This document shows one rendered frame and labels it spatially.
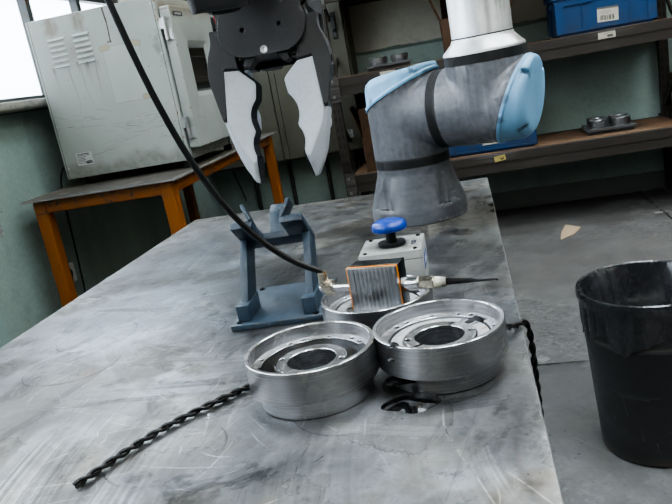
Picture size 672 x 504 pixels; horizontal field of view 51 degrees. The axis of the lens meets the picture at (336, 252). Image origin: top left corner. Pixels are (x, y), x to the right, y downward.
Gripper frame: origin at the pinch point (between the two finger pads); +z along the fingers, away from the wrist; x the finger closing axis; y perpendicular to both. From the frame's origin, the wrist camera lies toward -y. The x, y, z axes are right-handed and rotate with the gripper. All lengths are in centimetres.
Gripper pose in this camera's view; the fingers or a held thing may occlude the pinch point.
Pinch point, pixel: (284, 163)
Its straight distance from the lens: 57.7
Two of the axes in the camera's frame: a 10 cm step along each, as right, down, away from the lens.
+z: 1.4, 9.8, 1.2
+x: -9.7, 1.1, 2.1
